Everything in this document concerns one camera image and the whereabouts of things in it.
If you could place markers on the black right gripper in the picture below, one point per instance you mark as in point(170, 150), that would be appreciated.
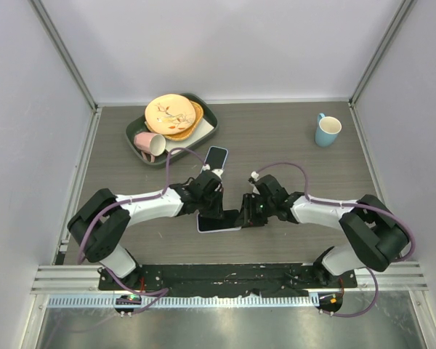
point(248, 217)

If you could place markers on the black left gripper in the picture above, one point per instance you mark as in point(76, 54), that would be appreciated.
point(217, 211)

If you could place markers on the white-edged phone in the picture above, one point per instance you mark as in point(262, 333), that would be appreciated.
point(218, 222)

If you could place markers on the lavender phone case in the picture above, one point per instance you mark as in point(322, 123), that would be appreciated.
point(218, 231)

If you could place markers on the light blue phone case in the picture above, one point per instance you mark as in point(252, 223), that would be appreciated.
point(218, 158)

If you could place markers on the dark blue phone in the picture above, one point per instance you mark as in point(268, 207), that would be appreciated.
point(217, 157)

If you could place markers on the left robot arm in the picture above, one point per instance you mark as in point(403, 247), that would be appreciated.
point(99, 224)

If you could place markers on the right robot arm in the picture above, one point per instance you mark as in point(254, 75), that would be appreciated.
point(375, 237)

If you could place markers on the white paper sheet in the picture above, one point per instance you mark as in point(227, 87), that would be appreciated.
point(202, 130)

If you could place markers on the woven orange plate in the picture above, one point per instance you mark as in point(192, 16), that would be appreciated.
point(192, 127)

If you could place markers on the pink mug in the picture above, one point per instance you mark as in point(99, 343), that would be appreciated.
point(150, 144)

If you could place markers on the floral cream plate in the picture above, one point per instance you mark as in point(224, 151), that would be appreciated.
point(170, 114)

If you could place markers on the dark green tray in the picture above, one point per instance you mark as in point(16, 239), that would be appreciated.
point(139, 125)

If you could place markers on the blue mug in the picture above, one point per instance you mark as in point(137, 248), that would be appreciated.
point(328, 129)

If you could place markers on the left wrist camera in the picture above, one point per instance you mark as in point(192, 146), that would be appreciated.
point(217, 172)

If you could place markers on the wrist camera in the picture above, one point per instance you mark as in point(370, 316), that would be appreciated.
point(254, 177)
point(217, 172)

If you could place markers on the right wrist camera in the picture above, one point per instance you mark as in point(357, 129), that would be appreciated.
point(254, 177)

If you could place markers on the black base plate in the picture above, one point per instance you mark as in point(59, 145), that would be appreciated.
point(234, 280)

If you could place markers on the white cable duct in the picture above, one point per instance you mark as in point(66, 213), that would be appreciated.
point(120, 301)

